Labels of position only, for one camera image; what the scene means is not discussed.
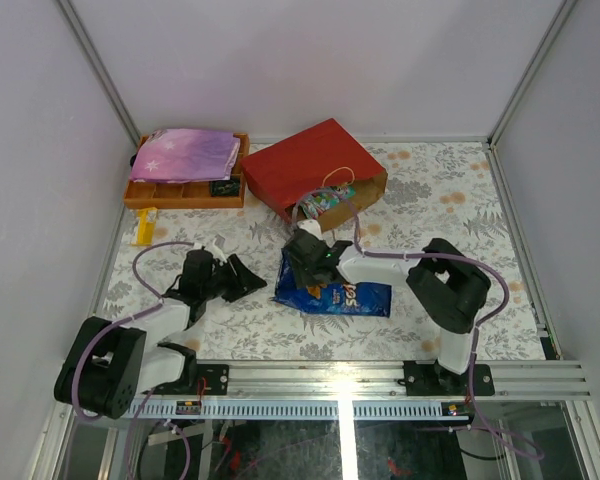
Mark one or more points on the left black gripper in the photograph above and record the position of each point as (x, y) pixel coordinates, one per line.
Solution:
(230, 278)

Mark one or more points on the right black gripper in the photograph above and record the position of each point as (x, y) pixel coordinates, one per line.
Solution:
(303, 279)

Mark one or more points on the blue Doritos chip bag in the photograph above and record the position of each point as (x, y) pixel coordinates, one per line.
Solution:
(362, 299)

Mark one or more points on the red paper bag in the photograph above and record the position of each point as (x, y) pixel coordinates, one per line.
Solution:
(324, 155)

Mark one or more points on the yellow snack packet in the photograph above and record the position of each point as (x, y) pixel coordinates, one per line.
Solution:
(147, 219)

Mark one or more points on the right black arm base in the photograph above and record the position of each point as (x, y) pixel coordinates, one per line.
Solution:
(429, 379)

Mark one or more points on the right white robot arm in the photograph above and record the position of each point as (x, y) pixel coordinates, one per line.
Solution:
(450, 287)

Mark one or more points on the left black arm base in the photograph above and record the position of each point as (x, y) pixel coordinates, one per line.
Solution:
(202, 380)

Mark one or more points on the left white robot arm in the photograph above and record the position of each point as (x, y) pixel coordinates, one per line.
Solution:
(111, 362)

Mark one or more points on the teal snack packet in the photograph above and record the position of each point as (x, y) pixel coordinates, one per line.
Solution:
(318, 203)

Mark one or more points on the dark patterned cloth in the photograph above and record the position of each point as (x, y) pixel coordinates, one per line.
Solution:
(225, 188)

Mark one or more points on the wooden compartment tray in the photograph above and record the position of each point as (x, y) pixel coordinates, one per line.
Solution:
(192, 195)

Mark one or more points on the purple star cloth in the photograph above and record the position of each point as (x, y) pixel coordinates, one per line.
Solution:
(181, 155)

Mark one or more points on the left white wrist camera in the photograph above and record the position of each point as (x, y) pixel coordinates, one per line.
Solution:
(213, 246)

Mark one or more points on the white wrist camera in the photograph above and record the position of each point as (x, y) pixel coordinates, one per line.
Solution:
(213, 246)
(311, 226)

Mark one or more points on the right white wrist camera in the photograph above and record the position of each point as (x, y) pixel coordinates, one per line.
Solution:
(311, 226)

